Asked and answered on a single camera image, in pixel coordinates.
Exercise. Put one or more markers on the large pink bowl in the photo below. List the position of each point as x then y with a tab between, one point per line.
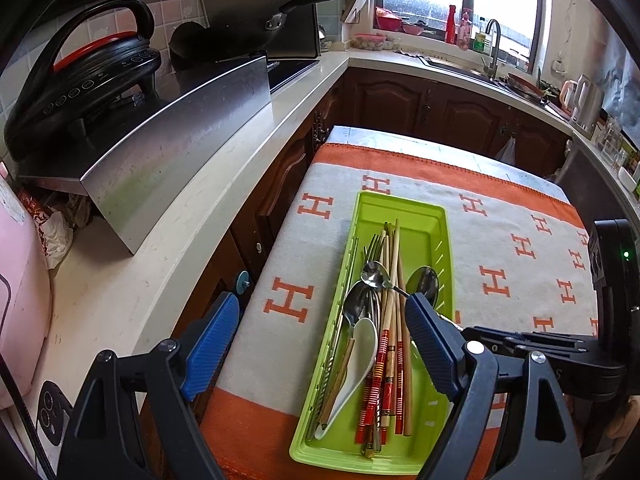
389	21

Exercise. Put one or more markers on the short metal soup spoon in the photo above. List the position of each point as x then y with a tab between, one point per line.
356	302

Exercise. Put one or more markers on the steel kitchen faucet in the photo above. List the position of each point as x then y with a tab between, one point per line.
492	50

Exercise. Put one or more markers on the blue round knob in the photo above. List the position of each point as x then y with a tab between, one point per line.
242	281

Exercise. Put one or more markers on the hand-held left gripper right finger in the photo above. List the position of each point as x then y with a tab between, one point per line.
432	350

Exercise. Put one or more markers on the small metal spoon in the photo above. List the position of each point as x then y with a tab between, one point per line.
375	275

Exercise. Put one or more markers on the red printed plastic bag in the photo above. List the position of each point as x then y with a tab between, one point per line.
50	230

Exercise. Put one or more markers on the small pink bowl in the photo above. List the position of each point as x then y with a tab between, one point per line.
414	29

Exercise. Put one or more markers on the steel sink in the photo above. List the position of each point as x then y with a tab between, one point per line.
460	67

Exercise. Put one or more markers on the low steel splash guard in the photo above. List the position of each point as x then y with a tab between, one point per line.
175	130

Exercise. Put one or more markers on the black glass stove top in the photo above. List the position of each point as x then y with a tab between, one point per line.
295	72

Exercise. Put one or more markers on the pile of mixed chopsticks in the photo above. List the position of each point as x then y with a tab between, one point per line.
385	360

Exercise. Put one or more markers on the red bottle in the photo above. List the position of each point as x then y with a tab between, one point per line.
451	25

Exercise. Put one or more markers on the pink lidded food container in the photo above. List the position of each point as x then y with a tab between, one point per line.
370	42

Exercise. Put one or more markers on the green bottle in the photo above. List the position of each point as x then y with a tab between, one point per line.
480	40

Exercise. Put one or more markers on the leaning cutting board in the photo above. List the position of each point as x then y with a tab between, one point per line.
357	0

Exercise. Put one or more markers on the orange patterned blanket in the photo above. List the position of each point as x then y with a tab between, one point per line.
310	260

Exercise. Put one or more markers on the brown wooden chopstick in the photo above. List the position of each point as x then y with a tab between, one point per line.
406	385

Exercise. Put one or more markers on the brown wooden kitchen cabinets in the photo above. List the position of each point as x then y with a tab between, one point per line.
390	95

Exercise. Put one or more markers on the green plastic utensil tray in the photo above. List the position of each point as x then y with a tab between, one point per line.
425	230

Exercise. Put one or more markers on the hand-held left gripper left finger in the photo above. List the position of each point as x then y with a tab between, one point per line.
210	345

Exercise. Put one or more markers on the pink plastic appliance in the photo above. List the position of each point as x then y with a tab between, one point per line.
20	285

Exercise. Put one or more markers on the white ceramic spoon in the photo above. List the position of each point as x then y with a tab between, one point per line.
360	355

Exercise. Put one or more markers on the black phone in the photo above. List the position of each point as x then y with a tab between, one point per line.
52	412

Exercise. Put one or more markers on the metal fork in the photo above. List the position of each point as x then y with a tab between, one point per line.
375	255

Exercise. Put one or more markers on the red frying pan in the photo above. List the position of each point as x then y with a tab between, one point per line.
525	87

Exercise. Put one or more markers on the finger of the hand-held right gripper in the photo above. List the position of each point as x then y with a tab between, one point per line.
530	334
575	351

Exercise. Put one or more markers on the black wok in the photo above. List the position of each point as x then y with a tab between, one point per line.
240	30

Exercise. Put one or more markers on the pink bottle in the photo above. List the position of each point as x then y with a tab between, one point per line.
465	32

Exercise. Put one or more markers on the glass jars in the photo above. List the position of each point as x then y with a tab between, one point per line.
610	145

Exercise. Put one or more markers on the steel electric kettle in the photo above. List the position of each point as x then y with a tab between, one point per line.
585	105

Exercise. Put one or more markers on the white plastic bag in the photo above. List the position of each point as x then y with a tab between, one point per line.
506	151

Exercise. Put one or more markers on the large metal spoon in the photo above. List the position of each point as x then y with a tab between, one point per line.
425	282

